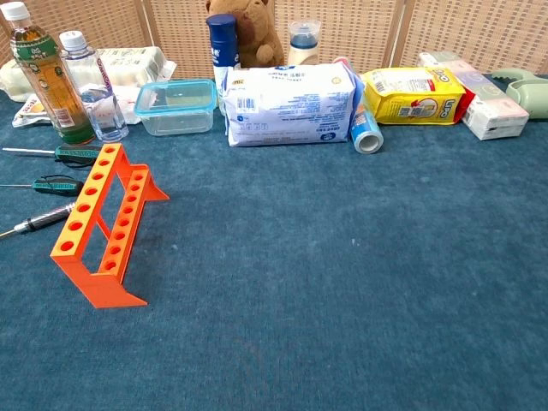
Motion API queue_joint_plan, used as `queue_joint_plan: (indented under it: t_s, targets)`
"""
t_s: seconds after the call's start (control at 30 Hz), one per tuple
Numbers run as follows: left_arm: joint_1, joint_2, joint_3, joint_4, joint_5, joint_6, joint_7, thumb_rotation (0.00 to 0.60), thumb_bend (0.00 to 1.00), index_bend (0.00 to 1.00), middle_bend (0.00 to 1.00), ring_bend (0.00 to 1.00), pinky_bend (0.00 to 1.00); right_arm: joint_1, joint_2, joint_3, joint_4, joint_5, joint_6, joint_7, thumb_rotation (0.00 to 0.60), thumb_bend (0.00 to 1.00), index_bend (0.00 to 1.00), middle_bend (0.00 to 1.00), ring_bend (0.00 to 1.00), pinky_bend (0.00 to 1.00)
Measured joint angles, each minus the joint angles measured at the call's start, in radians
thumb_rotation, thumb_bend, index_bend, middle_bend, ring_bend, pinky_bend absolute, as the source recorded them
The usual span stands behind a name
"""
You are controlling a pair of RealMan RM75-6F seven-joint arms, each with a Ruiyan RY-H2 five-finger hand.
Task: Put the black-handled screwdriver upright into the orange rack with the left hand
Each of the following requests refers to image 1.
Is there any silver black precision screwdriver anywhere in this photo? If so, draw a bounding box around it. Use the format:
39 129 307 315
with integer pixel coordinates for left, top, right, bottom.
0 201 77 239

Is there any orange tool rack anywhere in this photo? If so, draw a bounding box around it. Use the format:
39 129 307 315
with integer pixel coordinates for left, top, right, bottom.
50 142 170 310

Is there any large green black screwdriver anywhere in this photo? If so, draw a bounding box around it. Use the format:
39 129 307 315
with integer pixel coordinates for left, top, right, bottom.
2 144 104 169

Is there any small green black screwdriver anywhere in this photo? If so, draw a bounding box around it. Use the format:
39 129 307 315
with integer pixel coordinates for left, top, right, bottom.
0 175 85 198

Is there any white wet wipes pack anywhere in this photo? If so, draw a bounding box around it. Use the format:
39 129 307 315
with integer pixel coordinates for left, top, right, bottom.
223 63 359 147

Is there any blue can lying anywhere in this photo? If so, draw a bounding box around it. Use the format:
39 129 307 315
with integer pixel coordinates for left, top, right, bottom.
333 57 384 155

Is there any clear container blue lid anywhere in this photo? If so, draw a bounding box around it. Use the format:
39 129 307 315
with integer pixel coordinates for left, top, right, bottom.
134 78 218 137

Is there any white bottle clear cap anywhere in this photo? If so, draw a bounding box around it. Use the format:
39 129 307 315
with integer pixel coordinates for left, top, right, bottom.
286 19 322 67

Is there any blue capped spray can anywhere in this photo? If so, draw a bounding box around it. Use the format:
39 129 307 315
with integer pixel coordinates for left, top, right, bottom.
205 13 241 116

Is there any yellow snack bag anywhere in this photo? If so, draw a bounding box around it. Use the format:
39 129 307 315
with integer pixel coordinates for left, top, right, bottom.
361 67 468 126

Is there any brown capybara plush toy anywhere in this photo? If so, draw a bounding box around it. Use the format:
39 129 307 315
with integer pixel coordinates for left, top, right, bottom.
205 0 286 69

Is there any white pink plastic pack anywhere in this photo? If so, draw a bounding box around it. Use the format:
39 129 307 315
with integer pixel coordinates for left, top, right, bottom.
80 84 145 125

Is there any wicker folding screen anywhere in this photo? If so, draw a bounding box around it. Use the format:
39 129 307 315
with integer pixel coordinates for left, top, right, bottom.
0 0 548 80

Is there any clear water bottle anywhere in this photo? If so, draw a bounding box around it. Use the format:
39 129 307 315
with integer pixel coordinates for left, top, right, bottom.
58 30 129 143

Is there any white egg carton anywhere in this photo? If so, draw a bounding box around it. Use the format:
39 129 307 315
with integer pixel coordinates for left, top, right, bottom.
0 45 177 103

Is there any pastel tissue multipack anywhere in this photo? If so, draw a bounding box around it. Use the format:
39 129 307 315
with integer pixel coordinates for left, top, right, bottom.
417 51 531 141

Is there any green tea bottle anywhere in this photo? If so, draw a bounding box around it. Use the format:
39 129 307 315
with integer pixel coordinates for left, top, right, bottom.
0 1 96 146

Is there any white red snack pouch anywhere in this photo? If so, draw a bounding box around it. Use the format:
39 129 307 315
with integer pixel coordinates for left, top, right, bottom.
11 94 57 128

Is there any green lint roller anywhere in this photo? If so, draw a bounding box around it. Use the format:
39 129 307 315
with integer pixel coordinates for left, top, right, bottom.
491 68 548 120

